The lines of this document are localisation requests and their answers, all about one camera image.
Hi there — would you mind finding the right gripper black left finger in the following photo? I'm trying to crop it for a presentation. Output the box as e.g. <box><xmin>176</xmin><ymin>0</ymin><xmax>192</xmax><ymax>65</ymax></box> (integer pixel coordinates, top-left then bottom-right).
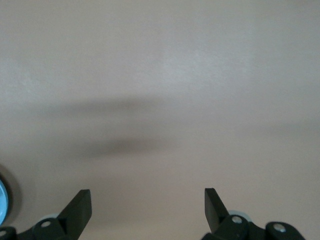
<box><xmin>0</xmin><ymin>189</ymin><xmax>93</xmax><ymax>240</ymax></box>

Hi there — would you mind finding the blue plate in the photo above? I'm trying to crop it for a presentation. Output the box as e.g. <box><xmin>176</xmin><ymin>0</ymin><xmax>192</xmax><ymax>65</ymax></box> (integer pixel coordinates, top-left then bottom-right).
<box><xmin>0</xmin><ymin>178</ymin><xmax>11</xmax><ymax>226</ymax></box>

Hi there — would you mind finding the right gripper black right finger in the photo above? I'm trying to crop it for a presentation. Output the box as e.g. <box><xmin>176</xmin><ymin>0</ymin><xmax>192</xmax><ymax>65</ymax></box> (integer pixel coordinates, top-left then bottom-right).
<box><xmin>201</xmin><ymin>187</ymin><xmax>306</xmax><ymax>240</ymax></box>

